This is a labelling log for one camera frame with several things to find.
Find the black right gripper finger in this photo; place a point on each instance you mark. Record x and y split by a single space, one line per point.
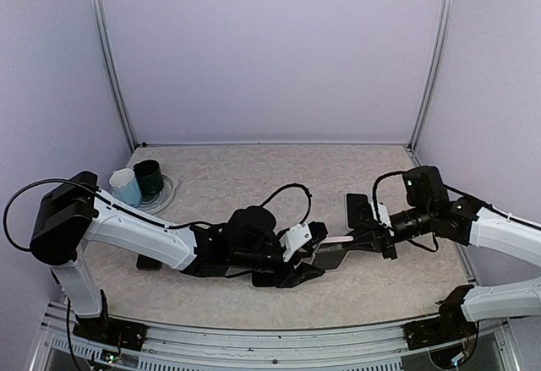
362 231
362 244

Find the aluminium front rail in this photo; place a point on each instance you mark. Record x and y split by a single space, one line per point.
176 347

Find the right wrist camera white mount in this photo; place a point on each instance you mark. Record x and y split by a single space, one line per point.
380 213

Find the light blue white cup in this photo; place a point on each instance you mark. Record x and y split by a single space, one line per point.
125 187

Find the right aluminium frame post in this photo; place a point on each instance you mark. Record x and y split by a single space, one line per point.
442 27

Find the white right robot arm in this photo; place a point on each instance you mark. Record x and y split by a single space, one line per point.
468 221

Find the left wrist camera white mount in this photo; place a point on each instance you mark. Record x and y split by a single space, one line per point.
293 239

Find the black cup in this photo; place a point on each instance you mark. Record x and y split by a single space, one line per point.
149 178

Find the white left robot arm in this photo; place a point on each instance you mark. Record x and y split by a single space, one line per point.
247 244

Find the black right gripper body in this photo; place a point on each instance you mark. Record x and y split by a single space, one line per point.
386 242

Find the purple edged dark phone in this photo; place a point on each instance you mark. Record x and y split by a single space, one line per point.
329 256

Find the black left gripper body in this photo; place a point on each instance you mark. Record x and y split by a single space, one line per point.
284 279

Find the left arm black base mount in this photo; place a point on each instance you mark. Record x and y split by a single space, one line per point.
121 333

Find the pink phone case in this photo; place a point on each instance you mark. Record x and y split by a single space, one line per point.
337 239

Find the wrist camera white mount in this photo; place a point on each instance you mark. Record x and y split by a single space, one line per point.
380 213
293 239

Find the left aluminium frame post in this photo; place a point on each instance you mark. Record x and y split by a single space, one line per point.
120 107

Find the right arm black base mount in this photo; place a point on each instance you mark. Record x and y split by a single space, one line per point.
449 325

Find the aluminium frame post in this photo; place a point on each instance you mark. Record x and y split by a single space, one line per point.
120 107
442 27

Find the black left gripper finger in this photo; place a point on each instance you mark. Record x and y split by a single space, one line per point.
307 272
315 246

